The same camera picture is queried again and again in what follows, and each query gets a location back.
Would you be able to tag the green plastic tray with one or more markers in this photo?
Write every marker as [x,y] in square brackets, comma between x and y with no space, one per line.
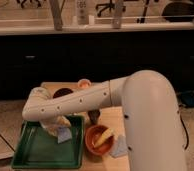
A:
[39,150]

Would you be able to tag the orange bowl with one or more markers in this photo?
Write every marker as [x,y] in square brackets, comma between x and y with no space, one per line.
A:
[92,134]

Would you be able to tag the orange ball toy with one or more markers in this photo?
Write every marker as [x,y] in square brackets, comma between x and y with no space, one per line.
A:
[84,83]

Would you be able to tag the blue sponge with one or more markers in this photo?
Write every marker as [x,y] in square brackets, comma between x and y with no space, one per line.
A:
[64,134]

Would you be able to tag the yellow corn cob toy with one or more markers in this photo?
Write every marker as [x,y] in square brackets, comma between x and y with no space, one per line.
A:
[104,136]

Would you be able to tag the dark red plate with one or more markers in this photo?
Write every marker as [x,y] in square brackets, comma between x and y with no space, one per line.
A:
[62,92]

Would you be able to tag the blue-grey cloth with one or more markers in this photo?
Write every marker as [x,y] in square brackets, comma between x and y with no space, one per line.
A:
[120,148]

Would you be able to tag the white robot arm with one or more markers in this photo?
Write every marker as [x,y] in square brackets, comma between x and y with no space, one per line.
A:
[154,135]

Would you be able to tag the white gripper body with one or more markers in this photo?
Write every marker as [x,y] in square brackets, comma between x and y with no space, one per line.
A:
[53,124]

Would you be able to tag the white remote control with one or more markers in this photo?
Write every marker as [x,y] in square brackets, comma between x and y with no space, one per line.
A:
[82,12]

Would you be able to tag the dark blue device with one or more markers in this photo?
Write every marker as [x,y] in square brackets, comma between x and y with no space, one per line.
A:
[187,99]

